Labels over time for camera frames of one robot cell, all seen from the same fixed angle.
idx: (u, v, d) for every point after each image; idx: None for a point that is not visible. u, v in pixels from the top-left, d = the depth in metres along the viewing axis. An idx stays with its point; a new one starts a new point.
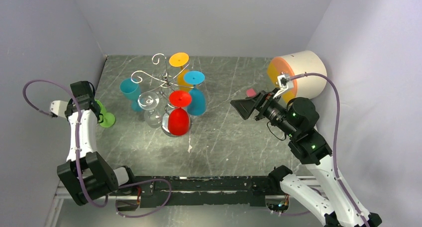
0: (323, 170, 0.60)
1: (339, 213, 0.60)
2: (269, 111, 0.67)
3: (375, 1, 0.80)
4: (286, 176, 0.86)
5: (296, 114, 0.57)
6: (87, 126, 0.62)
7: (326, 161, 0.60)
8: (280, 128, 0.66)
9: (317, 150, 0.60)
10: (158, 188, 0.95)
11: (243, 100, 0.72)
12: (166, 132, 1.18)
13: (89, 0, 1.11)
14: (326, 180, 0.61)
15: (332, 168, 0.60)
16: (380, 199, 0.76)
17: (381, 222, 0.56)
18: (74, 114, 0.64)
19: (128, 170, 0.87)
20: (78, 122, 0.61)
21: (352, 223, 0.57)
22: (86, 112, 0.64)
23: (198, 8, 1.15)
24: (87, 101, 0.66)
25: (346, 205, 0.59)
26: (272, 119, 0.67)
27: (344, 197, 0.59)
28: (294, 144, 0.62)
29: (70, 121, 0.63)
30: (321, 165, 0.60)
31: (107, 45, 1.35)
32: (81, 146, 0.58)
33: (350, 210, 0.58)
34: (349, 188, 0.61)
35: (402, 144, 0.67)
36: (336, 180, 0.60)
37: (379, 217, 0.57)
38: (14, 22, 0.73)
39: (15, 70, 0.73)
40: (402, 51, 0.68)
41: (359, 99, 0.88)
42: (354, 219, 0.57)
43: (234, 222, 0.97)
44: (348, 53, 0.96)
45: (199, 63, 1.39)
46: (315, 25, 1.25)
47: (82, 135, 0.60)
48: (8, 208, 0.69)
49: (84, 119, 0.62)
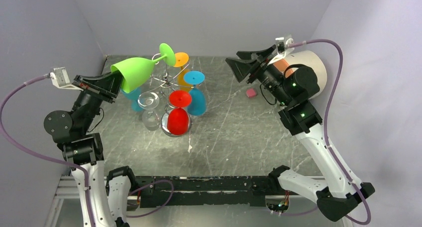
0: (313, 139, 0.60)
1: (332, 183, 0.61)
2: (265, 75, 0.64)
3: (374, 1, 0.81)
4: (283, 172, 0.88)
5: (298, 85, 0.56)
6: (97, 192, 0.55)
7: (316, 128, 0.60)
8: (274, 94, 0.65)
9: (307, 118, 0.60)
10: (158, 188, 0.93)
11: (241, 61, 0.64)
12: (166, 132, 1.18)
13: (89, 1, 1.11)
14: (317, 150, 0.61)
15: (323, 136, 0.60)
16: (383, 200, 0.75)
17: (374, 191, 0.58)
18: (79, 172, 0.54)
19: (129, 171, 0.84)
20: (86, 188, 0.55)
21: (344, 192, 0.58)
22: (93, 169, 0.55)
23: (198, 8, 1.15)
24: (92, 150, 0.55)
25: (337, 175, 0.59)
26: (265, 84, 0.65)
27: (335, 167, 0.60)
28: (286, 113, 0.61)
29: (76, 182, 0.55)
30: (311, 133, 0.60)
31: (107, 45, 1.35)
32: (96, 222, 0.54)
33: (342, 179, 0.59)
34: (340, 157, 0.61)
35: (399, 144, 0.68)
36: (326, 149, 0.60)
37: (372, 186, 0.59)
38: (15, 21, 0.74)
39: (15, 70, 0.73)
40: (400, 51, 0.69)
41: (359, 99, 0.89)
42: (346, 187, 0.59)
43: (233, 222, 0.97)
44: (348, 53, 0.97)
45: (199, 63, 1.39)
46: (315, 25, 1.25)
47: (95, 208, 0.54)
48: (8, 207, 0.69)
49: (93, 181, 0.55)
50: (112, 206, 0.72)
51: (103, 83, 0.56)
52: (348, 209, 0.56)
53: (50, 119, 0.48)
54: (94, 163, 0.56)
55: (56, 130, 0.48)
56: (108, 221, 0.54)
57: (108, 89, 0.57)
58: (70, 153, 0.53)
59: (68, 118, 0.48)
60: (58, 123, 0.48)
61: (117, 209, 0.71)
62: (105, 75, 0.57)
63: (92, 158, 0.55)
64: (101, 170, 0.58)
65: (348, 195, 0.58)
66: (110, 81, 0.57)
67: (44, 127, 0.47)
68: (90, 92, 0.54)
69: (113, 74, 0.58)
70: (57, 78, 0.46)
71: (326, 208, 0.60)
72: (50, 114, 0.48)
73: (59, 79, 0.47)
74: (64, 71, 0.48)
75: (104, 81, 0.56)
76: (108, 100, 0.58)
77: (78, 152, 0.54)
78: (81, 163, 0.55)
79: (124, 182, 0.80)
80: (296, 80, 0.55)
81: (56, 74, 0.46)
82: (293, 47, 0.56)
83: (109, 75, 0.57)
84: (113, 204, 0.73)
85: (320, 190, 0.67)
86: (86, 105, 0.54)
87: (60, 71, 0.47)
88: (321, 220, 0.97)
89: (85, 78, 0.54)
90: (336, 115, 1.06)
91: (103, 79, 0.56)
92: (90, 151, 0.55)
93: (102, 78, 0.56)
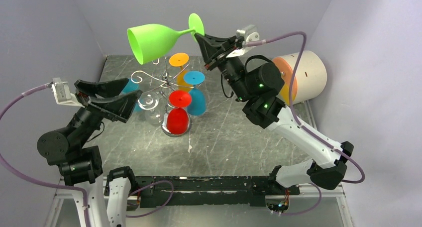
0: (285, 124, 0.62)
1: (318, 158, 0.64)
2: (226, 65, 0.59)
3: (374, 1, 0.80)
4: (277, 172, 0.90)
5: (265, 86, 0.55)
6: (96, 210, 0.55)
7: (284, 113, 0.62)
8: (233, 89, 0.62)
9: (270, 108, 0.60)
10: (158, 188, 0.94)
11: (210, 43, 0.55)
12: (166, 132, 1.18)
13: (89, 0, 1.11)
14: (292, 132, 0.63)
15: (292, 118, 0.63)
16: (385, 200, 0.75)
17: (353, 147, 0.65)
18: (75, 190, 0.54)
19: (129, 172, 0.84)
20: (85, 207, 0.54)
21: (332, 161, 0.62)
22: (91, 187, 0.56)
23: (198, 7, 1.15)
24: (89, 166, 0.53)
25: (320, 147, 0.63)
26: (224, 76, 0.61)
27: (314, 141, 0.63)
28: (253, 111, 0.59)
29: (74, 199, 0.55)
30: (281, 120, 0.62)
31: (107, 45, 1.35)
32: None
33: (325, 150, 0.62)
34: (314, 130, 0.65)
35: (402, 144, 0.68)
36: (300, 128, 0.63)
37: (351, 145, 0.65)
38: (15, 22, 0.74)
39: (14, 69, 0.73)
40: (401, 52, 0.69)
41: (359, 99, 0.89)
42: (331, 156, 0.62)
43: (233, 222, 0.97)
44: (348, 53, 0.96)
45: (199, 63, 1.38)
46: (315, 25, 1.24)
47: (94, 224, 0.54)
48: (8, 207, 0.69)
49: (92, 198, 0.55)
50: (111, 212, 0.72)
51: (113, 104, 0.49)
52: (342, 173, 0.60)
53: (44, 141, 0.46)
54: (93, 180, 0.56)
55: (51, 153, 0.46)
56: None
57: (119, 113, 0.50)
58: (66, 170, 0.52)
59: (64, 140, 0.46)
60: (53, 145, 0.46)
61: (116, 215, 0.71)
62: (119, 97, 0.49)
63: (90, 174, 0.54)
64: (99, 188, 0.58)
65: (336, 162, 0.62)
66: (122, 102, 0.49)
67: (38, 149, 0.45)
68: (91, 109, 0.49)
69: (127, 95, 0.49)
70: (57, 93, 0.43)
71: (323, 180, 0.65)
72: (44, 136, 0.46)
73: (59, 94, 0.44)
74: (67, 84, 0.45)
75: (116, 103, 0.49)
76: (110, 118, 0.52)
77: (75, 168, 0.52)
78: (77, 179, 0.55)
79: (124, 185, 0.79)
80: (264, 81, 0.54)
81: (57, 88, 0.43)
82: (252, 46, 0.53)
83: (124, 96, 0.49)
84: (111, 209, 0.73)
85: (310, 168, 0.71)
86: (86, 122, 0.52)
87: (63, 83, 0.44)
88: (321, 220, 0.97)
89: (94, 101, 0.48)
90: (336, 115, 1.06)
91: (114, 102, 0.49)
92: (88, 166, 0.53)
93: (113, 101, 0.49)
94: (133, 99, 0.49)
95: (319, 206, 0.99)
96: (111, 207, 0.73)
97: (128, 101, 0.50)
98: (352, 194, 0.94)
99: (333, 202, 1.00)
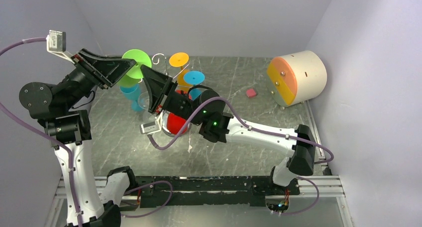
0: (236, 132, 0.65)
1: (279, 149, 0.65)
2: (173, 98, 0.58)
3: (375, 1, 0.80)
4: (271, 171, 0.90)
5: (208, 110, 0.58)
6: (82, 174, 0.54)
7: (232, 123, 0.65)
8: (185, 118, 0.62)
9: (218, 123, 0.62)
10: (158, 188, 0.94)
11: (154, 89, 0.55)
12: (166, 132, 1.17)
13: (89, 1, 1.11)
14: (245, 137, 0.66)
15: (241, 124, 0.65)
16: (385, 200, 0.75)
17: (307, 127, 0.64)
18: (61, 152, 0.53)
19: (129, 172, 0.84)
20: (71, 169, 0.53)
21: (290, 148, 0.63)
22: (78, 150, 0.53)
23: (198, 7, 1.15)
24: (75, 126, 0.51)
25: (274, 139, 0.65)
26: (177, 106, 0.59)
27: (267, 137, 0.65)
28: (207, 133, 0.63)
29: (60, 162, 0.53)
30: (231, 130, 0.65)
31: (107, 45, 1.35)
32: (81, 207, 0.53)
33: (279, 140, 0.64)
34: (263, 126, 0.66)
35: (403, 144, 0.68)
36: (250, 130, 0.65)
37: (303, 125, 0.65)
38: (15, 22, 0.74)
39: (14, 69, 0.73)
40: (401, 52, 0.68)
41: (359, 98, 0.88)
42: (287, 143, 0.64)
43: (233, 222, 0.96)
44: (348, 52, 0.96)
45: (199, 63, 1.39)
46: (315, 25, 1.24)
47: (80, 190, 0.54)
48: (8, 206, 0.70)
49: (78, 162, 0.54)
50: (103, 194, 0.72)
51: (103, 65, 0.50)
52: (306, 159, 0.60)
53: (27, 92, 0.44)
54: (80, 142, 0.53)
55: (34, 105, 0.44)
56: (94, 204, 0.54)
57: (105, 74, 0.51)
58: (52, 131, 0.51)
59: (48, 91, 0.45)
60: (36, 97, 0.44)
61: (108, 194, 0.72)
62: (110, 59, 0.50)
63: (77, 137, 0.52)
64: (87, 151, 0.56)
65: (294, 147, 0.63)
66: (113, 66, 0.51)
67: (21, 100, 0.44)
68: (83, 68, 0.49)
69: (120, 59, 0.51)
70: (50, 41, 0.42)
71: (301, 170, 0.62)
72: (27, 86, 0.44)
73: (53, 44, 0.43)
74: (62, 37, 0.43)
75: (106, 65, 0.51)
76: (99, 84, 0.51)
77: (62, 129, 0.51)
78: (65, 141, 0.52)
79: (122, 177, 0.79)
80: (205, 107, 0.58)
81: (52, 36, 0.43)
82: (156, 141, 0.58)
83: (116, 60, 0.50)
84: (105, 193, 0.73)
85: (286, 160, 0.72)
86: (78, 83, 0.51)
87: (57, 35, 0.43)
88: (320, 220, 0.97)
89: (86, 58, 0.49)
90: (336, 115, 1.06)
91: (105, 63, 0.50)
92: (75, 128, 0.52)
93: (104, 60, 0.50)
94: (124, 64, 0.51)
95: (319, 206, 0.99)
96: (106, 191, 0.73)
97: (118, 67, 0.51)
98: (351, 194, 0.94)
99: (333, 202, 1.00)
